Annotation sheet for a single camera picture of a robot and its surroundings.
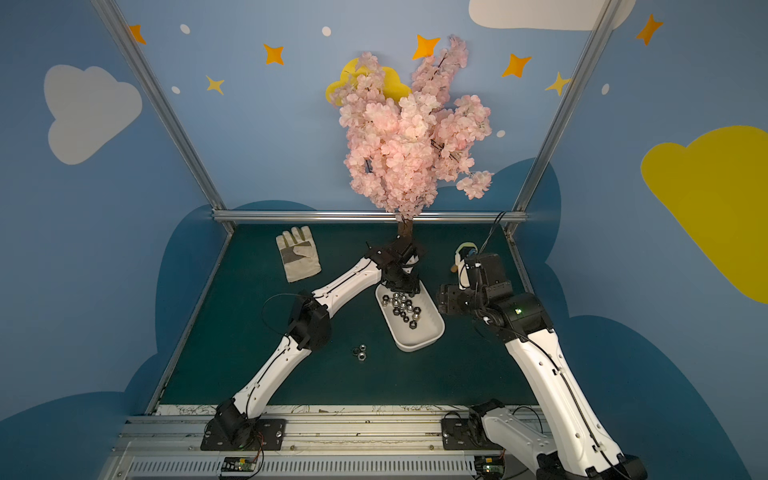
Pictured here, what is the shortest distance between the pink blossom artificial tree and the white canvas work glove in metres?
0.39

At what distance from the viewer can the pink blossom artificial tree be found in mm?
628

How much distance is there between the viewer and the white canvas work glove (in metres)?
1.10
